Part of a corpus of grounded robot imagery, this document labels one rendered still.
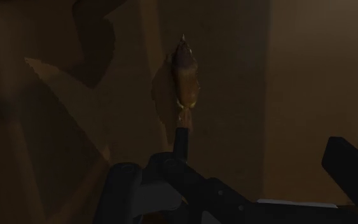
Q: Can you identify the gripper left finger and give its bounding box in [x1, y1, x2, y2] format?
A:
[92, 126, 251, 224]

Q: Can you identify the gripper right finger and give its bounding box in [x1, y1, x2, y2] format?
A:
[321, 136, 358, 209]

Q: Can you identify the brown glossy teardrop-shaped object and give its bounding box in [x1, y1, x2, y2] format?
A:
[169, 33, 202, 130]

